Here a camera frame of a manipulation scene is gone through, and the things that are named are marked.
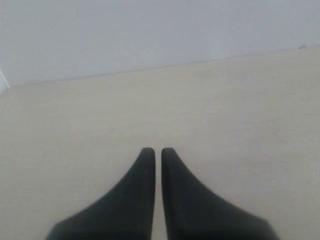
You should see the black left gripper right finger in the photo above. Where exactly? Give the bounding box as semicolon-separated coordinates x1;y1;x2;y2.
161;147;279;240

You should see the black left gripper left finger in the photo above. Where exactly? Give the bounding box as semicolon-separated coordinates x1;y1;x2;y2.
47;147;156;240

